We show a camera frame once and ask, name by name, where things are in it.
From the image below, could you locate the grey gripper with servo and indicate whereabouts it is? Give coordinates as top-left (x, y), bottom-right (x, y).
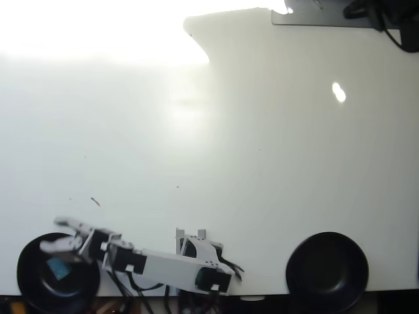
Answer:
top-left (39, 215), bottom-right (122, 264)

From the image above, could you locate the blue foam cube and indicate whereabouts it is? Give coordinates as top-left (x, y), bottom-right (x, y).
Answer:
top-left (45, 257), bottom-right (72, 281)

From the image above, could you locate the black round bowl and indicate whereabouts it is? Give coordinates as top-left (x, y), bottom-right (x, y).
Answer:
top-left (16, 232), bottom-right (101, 314)
top-left (285, 231), bottom-right (370, 313)

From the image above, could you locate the black box device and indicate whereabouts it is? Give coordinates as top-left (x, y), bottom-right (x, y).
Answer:
top-left (399, 0), bottom-right (419, 53)

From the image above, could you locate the short black servo cable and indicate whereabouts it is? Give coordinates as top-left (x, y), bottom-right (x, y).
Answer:
top-left (104, 261), bottom-right (135, 298)

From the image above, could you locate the long black servo cable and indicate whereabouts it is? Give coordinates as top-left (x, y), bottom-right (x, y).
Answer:
top-left (127, 273), bottom-right (164, 292)

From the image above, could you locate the black bracket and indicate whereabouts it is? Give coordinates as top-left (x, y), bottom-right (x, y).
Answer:
top-left (342, 0), bottom-right (380, 21)

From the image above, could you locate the thick black cable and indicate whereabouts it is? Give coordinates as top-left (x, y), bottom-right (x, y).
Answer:
top-left (369, 6), bottom-right (404, 50)

